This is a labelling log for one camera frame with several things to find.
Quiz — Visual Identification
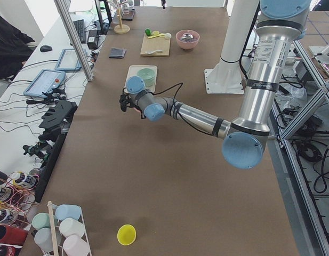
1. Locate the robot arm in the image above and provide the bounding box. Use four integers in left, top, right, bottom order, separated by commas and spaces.
119, 1, 310, 169

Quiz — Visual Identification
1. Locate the aluminium frame post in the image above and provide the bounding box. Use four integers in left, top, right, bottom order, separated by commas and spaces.
54, 0, 94, 82

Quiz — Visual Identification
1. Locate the cream rectangular tray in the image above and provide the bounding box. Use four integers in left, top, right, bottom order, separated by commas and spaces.
126, 65, 158, 92

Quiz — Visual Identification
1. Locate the far teach pendant tablet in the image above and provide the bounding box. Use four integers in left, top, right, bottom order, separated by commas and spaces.
54, 49, 82, 72

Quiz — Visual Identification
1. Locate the green toy lime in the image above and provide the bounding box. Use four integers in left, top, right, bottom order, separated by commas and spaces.
145, 28, 151, 36

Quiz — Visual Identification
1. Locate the near teach pendant tablet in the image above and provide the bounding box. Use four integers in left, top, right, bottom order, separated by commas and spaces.
23, 69, 66, 98

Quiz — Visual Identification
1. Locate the white ceramic soup spoon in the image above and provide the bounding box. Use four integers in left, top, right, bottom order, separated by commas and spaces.
145, 49, 163, 55

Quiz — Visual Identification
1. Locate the grey plastic cup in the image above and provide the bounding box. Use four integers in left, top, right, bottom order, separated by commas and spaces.
34, 227, 53, 252

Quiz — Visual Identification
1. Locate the large pink ice bowl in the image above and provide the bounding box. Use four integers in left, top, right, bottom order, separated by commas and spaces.
175, 29, 200, 50

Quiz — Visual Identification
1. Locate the grey purple folded cloth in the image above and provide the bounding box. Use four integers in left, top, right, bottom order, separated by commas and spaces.
109, 47, 126, 59

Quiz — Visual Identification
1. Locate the wooden mug tree stand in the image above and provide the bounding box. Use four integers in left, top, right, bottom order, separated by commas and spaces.
114, 1, 130, 34

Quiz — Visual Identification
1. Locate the black keyboard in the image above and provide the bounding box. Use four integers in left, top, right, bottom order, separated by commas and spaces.
73, 19, 86, 44

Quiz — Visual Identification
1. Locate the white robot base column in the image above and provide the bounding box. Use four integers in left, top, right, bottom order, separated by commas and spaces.
205, 0, 260, 94

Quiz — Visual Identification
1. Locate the mint green plastic cup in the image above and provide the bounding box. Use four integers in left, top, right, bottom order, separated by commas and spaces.
31, 213, 51, 230

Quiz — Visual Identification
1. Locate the pink plastic cup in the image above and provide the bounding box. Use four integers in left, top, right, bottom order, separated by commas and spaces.
63, 234, 90, 256

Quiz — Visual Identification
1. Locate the yellow plastic cup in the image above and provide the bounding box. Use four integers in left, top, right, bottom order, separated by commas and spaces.
117, 224, 137, 246

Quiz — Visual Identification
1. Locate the yellow plastic toy knife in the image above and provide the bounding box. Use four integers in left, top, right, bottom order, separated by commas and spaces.
147, 33, 165, 39

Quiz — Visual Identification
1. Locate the white toy steamed bun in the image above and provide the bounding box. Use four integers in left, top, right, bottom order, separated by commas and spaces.
164, 33, 172, 39

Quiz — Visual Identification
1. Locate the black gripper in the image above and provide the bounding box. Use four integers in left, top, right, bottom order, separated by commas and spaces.
119, 89, 132, 112

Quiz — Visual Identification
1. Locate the white cup rack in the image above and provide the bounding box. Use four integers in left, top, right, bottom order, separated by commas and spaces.
39, 201, 92, 255

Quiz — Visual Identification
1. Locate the white plastic cup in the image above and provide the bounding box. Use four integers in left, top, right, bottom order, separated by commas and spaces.
59, 218, 85, 237

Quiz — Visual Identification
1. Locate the blue plastic cup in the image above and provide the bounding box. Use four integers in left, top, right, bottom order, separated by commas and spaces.
55, 204, 82, 221

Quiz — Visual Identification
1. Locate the metal ice scoop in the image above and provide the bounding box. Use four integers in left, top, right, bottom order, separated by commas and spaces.
180, 33, 197, 43

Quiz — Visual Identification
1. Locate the black computer mouse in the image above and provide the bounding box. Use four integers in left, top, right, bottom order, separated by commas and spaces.
39, 45, 52, 52

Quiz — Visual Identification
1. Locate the wooden cutting board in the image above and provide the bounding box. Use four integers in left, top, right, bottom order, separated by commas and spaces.
140, 35, 171, 57

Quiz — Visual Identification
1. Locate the green bowl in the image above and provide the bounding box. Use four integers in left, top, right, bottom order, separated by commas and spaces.
137, 68, 156, 87

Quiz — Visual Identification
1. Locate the teach pendant tablet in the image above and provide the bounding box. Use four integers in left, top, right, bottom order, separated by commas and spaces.
23, 69, 66, 98
54, 49, 82, 72

